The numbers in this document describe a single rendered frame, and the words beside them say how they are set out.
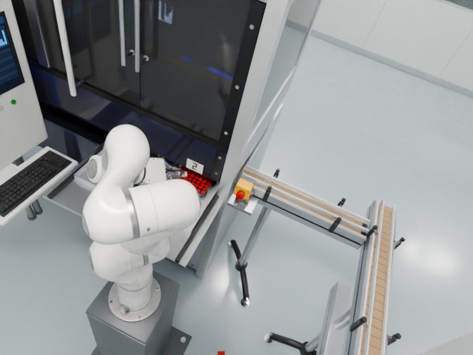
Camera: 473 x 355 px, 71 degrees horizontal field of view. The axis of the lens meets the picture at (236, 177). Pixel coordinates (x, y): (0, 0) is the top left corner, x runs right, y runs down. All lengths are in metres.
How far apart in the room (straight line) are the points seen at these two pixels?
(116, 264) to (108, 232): 0.38
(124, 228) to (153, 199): 0.07
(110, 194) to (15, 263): 1.94
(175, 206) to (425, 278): 2.71
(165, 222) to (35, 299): 1.82
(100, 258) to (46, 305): 1.40
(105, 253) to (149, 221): 0.38
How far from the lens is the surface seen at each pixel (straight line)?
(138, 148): 0.70
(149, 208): 0.64
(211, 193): 1.66
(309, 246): 2.76
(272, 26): 1.12
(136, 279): 1.14
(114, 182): 0.67
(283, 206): 1.69
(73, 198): 1.64
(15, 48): 1.72
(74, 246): 2.53
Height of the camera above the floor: 2.15
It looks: 46 degrees down
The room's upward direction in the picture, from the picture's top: 17 degrees clockwise
